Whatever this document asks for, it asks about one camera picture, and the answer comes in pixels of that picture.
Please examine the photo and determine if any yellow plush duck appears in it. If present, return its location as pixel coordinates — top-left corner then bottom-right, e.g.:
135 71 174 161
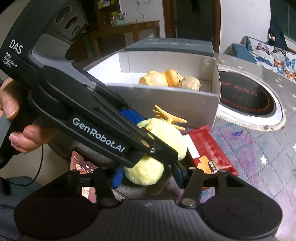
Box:
123 105 187 186

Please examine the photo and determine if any red snack packet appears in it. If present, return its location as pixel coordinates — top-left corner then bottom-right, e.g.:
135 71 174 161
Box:
180 126 238 188

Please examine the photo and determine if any orange dinosaur toy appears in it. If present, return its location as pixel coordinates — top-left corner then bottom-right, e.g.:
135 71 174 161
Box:
138 69 183 87

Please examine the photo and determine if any beige peanut toy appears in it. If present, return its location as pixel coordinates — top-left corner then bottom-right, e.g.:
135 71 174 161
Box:
178 76 201 91

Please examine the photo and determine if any person's left hand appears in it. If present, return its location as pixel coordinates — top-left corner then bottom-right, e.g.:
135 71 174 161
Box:
0 78 58 154

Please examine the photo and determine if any smartphone with lit screen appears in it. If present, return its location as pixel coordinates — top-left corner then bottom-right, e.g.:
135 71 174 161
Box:
69 151 97 203

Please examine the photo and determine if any white open cardboard box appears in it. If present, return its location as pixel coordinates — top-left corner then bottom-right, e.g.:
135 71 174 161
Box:
85 51 221 128

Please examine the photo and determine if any grey star table cover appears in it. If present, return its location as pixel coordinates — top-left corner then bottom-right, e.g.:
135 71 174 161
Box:
111 52 296 241

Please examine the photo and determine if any brown wooden side table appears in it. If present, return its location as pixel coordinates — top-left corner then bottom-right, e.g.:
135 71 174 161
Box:
90 20 161 57

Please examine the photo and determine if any round induction cooker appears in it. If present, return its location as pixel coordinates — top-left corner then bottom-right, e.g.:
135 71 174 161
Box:
217 65 287 132

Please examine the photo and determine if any dark grey box lid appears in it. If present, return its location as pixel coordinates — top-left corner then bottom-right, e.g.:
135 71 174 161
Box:
124 38 214 57

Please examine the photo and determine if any blue sofa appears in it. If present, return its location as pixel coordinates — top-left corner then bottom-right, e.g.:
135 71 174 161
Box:
231 36 256 64

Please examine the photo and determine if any butterfly print cushion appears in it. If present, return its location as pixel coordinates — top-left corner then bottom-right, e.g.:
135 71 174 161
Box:
245 37 296 83

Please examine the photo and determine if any black bag on sofa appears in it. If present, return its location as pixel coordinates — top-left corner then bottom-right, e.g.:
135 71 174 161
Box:
268 26 288 51

